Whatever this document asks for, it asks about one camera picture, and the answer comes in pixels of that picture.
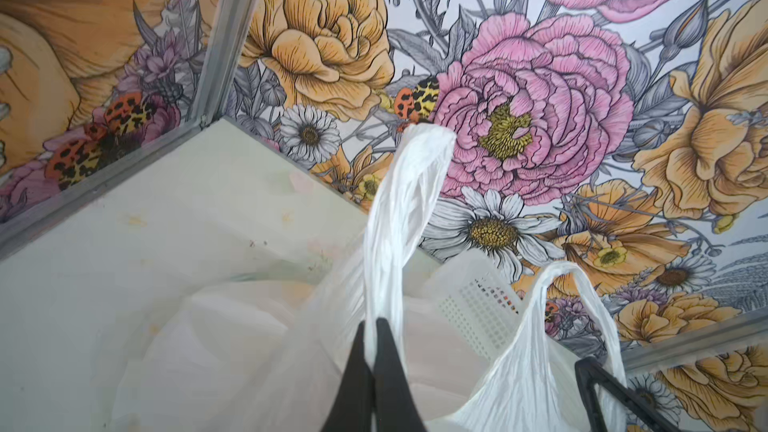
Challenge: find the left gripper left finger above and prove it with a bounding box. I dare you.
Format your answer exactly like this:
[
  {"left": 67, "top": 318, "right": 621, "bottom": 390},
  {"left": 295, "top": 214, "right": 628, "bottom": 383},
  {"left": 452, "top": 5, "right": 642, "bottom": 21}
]
[{"left": 321, "top": 322, "right": 375, "bottom": 432}]

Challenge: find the white plastic bag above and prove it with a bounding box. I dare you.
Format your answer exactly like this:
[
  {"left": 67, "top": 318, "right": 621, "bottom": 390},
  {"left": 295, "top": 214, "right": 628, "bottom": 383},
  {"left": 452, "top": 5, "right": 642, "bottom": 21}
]
[{"left": 114, "top": 124, "right": 626, "bottom": 431}]

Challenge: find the white plastic mesh basket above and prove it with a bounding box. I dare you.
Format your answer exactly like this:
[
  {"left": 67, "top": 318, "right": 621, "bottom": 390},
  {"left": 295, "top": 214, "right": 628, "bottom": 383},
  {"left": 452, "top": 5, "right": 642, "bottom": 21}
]
[{"left": 419, "top": 249, "right": 523, "bottom": 362}]

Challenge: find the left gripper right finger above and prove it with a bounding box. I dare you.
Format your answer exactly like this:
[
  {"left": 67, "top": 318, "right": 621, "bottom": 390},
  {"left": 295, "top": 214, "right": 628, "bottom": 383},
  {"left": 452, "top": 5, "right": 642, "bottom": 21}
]
[{"left": 373, "top": 318, "right": 426, "bottom": 432}]

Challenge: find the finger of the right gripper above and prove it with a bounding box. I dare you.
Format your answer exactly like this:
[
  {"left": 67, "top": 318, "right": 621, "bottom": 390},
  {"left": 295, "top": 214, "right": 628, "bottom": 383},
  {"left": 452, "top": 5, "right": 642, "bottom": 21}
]
[{"left": 574, "top": 357, "right": 680, "bottom": 432}]

